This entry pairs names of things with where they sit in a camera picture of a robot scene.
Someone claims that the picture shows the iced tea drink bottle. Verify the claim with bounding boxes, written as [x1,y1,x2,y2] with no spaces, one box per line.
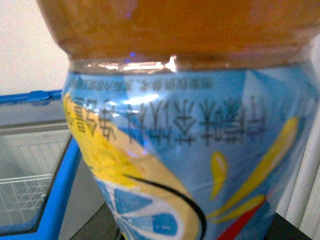
[38,0,320,240]

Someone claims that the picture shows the sliding glass freezer lid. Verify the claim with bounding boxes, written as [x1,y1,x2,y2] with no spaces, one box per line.
[0,99,66,130]

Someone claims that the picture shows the white blue chest freezer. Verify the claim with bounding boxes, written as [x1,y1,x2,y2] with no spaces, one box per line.
[0,89,83,240]

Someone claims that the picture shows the white vertical blinds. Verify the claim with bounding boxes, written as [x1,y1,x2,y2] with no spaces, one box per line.
[276,32,320,240]

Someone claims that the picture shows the white wire freezer basket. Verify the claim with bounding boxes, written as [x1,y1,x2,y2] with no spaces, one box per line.
[0,174,53,226]

